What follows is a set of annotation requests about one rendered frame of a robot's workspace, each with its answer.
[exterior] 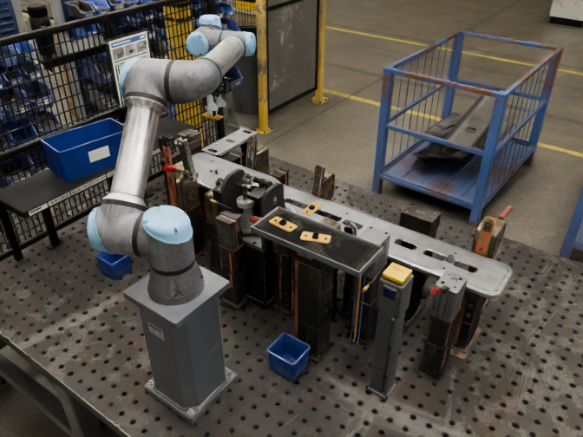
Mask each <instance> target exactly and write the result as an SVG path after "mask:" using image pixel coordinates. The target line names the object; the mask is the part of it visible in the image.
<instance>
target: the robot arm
mask: <svg viewBox="0 0 583 437"><path fill-rule="evenodd" d="M199 26H200V27H199V28H198V29H196V30H195V31H194V32H192V33H191V34H190V36H189V37H188V38H187V42H186V46H187V50H188V51H189V52H190V53H191V54H192V55H195V56H202V57H200V58H197V59H196V60H194V61H182V60H168V59H155V58H148V57H142V58H131V59H130V60H128V61H126V62H125V63H124V65H123V66H122V68H121V72H120V75H119V81H118V83H119V84H120V86H119V91H120V94H121V96H122V97H123V98H124V100H123V102H124V103H125V105H126V106H127V108H128V111H127V116H126V120H125V124H124V128H123V133H122V137H121V144H120V149H119V153H118V157H117V161H116V166H115V173H114V177H113V181H112V186H111V190H110V194H109V195H108V196H106V197H104V198H103V199H102V204H101V206H97V207H95V208H94V209H93V210H92V212H91V213H90V214H89V216H88V223H87V231H88V238H89V241H90V243H91V244H92V246H93V247H94V248H95V249H96V250H98V251H103V252H107V253H109V254H120V255H126V256H133V257H140V258H149V261H150V265H151V270H150V277H149V279H148V281H147V288H148V293H149V296H150V297H151V298H152V299H153V300H154V301H155V302H156V303H160V304H164V305H181V304H184V303H189V302H191V301H193V300H194V299H195V298H197V297H198V296H199V295H200V294H201V293H202V291H203V290H204V288H205V278H204V275H203V273H202V271H201V269H200V267H199V266H198V264H197V262H196V260H195V255H194V248H193V228H192V226H191V223H190V219H189V217H188V216H187V214H186V213H185V212H184V211H182V210H181V209H180V208H177V207H174V206H170V205H160V207H157V206H154V207H152V208H150V209H147V205H146V204H145V203H144V201H143V199H144V194H145V190H146V185H147V177H148V173H149V168H150V164H151V159H152V155H153V150H154V143H155V138H156V134H157V129H158V125H159V120H160V116H162V115H163V114H165V113H166V112H167V106H168V103H173V104H187V103H190V102H194V101H197V100H200V99H201V100H202V101H203V104H204V106H205V108H206V111H207V112H208V113H209V114H210V116H212V117H213V112H214V113H215V115H216V114H217V113H218V110H219V108H221V107H225V106H226V102H225V101H224V100H223V99H222V97H221V95H222V94H228V93H229V91H230V92H232V89H231V78H229V77H226V76H225V73H226V72H227V71H228V70H229V69H230V68H231V67H232V66H233V65H234V64H235V62H236V61H237V60H238V59H239V58H240V57H241V56H243V55H244V56H248V55H249V56H251V55H254V53H255V50H256V37H255V35H254V34H253V33H252V32H245V31H243V32H241V31H226V30H221V28H222V26H221V21H220V17H219V16H216V15H204V16H201V17H200V18H199ZM228 82H230V88H229V84H228ZM210 94H211V95H210Z"/></svg>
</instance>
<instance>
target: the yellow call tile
mask: <svg viewBox="0 0 583 437"><path fill-rule="evenodd" d="M411 273H412V270H411V269H408V268H406V267H403V266H401V265H399V264H395V263H391V264H390V266H389V267H388V268H387V269H386V270H385V271H384V272H383V275H382V277H385V278H388V279H389V280H392V281H394V282H396V283H399V284H403V283H404V282H405V281H406V280H407V278H408V277H409V276H410V275H411Z"/></svg>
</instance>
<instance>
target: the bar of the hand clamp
mask: <svg viewBox="0 0 583 437"><path fill-rule="evenodd" d="M192 140H193V139H192V137H191V136H190V135H186V138H185V139H184V140H183V139H182V138H181V137H180V138H179V139H177V143H178V145H177V147H178V148H179V150H180V156H181V159H182V163H183V166H184V169H185V170H186V171H190V174H191V178H192V173H193V172H195V169H194V165H193V159H192V155H191V152H190V148H189V145H188V142H191V141H192Z"/></svg>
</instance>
